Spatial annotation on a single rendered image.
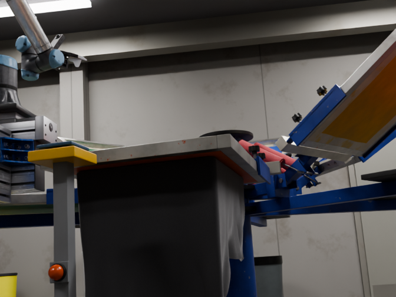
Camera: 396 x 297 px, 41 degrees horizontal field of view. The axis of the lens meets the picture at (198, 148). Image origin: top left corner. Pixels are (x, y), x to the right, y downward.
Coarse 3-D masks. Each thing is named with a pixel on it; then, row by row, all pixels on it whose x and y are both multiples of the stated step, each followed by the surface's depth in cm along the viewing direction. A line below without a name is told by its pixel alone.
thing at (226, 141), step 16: (144, 144) 151; (160, 144) 150; (176, 144) 149; (192, 144) 147; (208, 144) 146; (224, 144) 145; (112, 160) 153; (128, 160) 154; (240, 160) 166; (256, 176) 202
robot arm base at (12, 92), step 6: (0, 84) 200; (6, 84) 202; (0, 90) 200; (6, 90) 201; (12, 90) 203; (0, 96) 199; (6, 96) 201; (12, 96) 202; (0, 102) 197; (6, 102) 198; (12, 102) 201; (18, 102) 204
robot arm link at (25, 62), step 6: (24, 54) 237; (30, 54) 237; (36, 54) 238; (24, 60) 236; (30, 60) 234; (24, 66) 235; (30, 66) 234; (36, 66) 233; (24, 72) 235; (30, 72) 235; (36, 72) 236; (24, 78) 237; (30, 78) 238; (36, 78) 238
